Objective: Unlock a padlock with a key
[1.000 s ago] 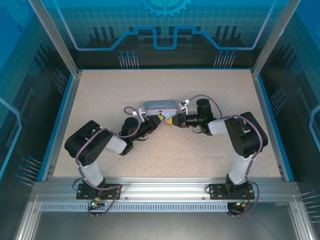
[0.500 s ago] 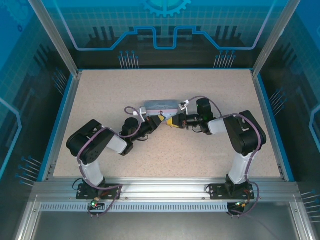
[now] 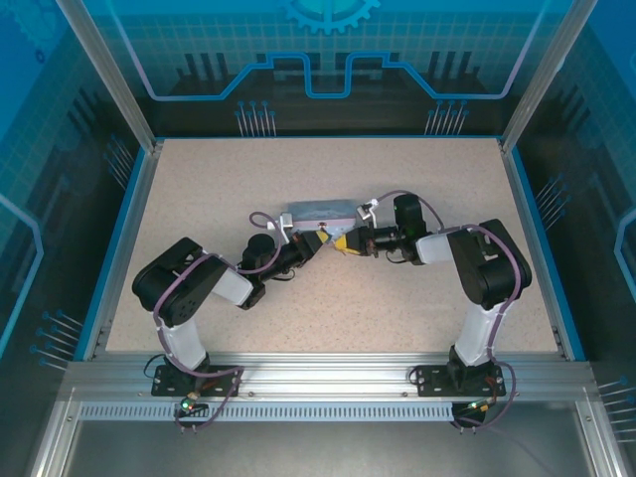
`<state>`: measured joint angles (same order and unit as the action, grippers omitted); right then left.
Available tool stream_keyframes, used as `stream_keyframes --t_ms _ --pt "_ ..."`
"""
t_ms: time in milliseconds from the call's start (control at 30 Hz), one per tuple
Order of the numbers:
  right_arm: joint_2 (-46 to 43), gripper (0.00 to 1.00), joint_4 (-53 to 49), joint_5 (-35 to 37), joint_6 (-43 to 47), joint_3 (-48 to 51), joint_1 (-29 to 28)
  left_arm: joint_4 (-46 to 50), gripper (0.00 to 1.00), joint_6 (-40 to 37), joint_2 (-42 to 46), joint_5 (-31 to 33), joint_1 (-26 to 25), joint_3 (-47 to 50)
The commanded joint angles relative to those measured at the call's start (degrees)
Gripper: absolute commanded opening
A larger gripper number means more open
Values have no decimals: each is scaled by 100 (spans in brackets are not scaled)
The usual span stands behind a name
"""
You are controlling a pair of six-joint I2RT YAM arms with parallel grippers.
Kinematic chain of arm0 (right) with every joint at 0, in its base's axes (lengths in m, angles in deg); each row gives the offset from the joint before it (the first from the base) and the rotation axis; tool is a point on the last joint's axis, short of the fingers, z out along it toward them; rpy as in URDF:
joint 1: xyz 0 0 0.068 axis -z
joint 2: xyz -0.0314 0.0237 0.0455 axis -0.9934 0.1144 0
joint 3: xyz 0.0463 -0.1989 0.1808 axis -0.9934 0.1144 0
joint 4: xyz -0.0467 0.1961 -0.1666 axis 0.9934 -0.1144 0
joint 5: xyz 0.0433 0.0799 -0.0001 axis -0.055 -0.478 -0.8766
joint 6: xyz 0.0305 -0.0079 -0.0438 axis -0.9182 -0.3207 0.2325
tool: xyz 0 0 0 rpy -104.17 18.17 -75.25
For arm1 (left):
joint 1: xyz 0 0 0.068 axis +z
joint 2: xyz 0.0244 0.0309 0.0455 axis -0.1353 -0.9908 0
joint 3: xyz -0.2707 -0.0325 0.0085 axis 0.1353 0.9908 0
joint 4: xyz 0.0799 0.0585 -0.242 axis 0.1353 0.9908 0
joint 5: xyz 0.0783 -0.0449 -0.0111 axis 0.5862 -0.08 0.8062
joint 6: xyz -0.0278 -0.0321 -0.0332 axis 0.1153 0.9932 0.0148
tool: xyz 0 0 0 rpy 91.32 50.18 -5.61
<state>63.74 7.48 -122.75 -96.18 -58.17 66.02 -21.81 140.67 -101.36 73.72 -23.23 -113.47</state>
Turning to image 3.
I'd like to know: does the aluminium table side rail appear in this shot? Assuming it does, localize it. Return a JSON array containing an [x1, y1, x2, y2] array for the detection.
[[499, 143, 568, 360], [90, 143, 161, 360]]

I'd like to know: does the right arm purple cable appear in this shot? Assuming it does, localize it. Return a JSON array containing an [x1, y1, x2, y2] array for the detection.
[[370, 189, 533, 431]]

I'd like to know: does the blue table edge strip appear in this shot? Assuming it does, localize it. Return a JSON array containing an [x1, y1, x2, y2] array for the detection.
[[73, 147, 149, 362], [510, 147, 587, 363]]

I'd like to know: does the grey metal lower shelf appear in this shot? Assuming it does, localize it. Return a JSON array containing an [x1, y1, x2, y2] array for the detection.
[[64, 419, 597, 477]]

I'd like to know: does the grey slotted cable duct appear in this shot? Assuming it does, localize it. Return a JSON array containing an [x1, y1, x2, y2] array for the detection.
[[78, 402, 456, 421]]

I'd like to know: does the aluminium frame post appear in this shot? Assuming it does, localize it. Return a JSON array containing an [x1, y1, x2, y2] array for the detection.
[[55, 0, 165, 155], [498, 0, 602, 155]]

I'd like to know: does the aluminium mounting rail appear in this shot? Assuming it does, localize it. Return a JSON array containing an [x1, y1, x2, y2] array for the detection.
[[64, 351, 595, 401]]

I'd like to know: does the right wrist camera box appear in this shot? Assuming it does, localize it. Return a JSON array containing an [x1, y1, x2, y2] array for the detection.
[[356, 198, 380, 225]]

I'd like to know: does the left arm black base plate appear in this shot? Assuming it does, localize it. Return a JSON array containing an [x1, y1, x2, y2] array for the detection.
[[151, 364, 244, 398]]

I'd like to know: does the light blue cartoon tin box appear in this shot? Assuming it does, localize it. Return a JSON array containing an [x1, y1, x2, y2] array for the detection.
[[287, 198, 362, 242]]

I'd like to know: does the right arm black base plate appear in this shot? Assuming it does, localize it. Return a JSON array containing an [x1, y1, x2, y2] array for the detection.
[[412, 365, 508, 398]]

